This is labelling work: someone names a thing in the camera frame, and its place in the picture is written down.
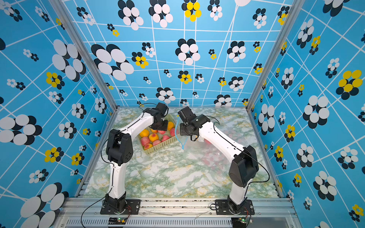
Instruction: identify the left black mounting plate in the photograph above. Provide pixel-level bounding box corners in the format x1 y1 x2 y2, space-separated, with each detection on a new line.
100 199 141 215

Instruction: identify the plain yellow peach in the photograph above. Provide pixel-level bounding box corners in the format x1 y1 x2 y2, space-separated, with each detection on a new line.
139 129 150 138

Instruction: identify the clear zip-top bag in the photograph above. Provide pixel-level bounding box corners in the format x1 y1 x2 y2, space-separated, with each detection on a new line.
180 119 230 176

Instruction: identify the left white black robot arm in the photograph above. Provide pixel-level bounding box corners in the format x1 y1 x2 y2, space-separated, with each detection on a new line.
103 103 168 214

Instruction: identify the black mounting plate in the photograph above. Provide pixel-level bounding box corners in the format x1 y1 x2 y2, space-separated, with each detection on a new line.
214 199 255 216
100 199 141 215

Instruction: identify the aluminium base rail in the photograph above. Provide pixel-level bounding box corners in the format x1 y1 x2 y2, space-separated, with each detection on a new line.
54 198 302 228

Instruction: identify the pale green plastic basket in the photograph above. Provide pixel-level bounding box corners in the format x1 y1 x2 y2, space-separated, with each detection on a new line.
137 114 179 154

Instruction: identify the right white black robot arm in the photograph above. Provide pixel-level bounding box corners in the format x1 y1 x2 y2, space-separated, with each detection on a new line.
178 106 259 214

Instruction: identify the yellow red blush peach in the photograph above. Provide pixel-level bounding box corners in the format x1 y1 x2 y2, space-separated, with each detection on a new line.
148 133 159 143

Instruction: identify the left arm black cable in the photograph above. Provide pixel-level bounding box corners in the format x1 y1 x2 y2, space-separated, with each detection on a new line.
80 186 113 228

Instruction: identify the pink red peach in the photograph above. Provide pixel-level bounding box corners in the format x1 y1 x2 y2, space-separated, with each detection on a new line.
204 139 212 145

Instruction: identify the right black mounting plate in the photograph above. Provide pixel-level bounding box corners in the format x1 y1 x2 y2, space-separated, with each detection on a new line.
214 199 255 216

